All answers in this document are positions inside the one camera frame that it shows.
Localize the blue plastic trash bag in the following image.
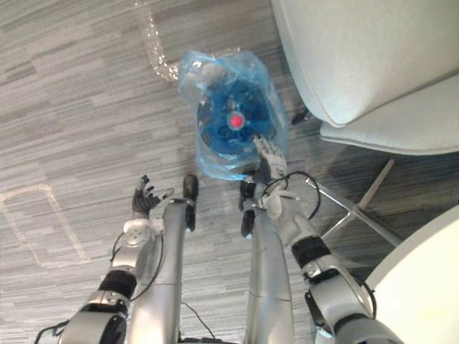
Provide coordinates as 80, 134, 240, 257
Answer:
175, 49, 290, 181

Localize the small black trash bin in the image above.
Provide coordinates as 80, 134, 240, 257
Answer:
197, 80, 279, 155

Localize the right dark robot foot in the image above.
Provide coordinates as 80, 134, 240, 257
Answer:
239, 175, 256, 239

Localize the left silver robot leg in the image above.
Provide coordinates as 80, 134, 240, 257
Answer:
128, 198, 191, 344

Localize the left dark robot foot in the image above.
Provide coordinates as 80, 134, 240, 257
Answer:
182, 174, 199, 232

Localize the dark robot foot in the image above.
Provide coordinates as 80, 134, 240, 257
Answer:
239, 175, 256, 239
182, 174, 199, 232

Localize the light grey upholstered chair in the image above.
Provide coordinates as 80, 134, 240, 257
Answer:
271, 0, 459, 248

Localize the silver robot leg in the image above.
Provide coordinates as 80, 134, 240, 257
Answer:
128, 198, 191, 344
243, 206, 293, 344

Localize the clear crumpled plastic wrap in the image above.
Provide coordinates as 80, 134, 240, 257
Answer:
134, 0, 180, 82

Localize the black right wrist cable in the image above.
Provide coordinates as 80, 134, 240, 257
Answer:
263, 171, 322, 220

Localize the right silver robot leg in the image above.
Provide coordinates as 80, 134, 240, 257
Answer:
243, 206, 293, 344

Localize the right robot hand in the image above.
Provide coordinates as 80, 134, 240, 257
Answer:
252, 135, 288, 186

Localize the white round table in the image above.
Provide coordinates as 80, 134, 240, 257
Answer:
365, 206, 459, 344

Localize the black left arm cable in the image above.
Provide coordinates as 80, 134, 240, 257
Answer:
34, 229, 216, 344

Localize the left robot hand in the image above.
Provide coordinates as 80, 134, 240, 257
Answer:
131, 175, 175, 219

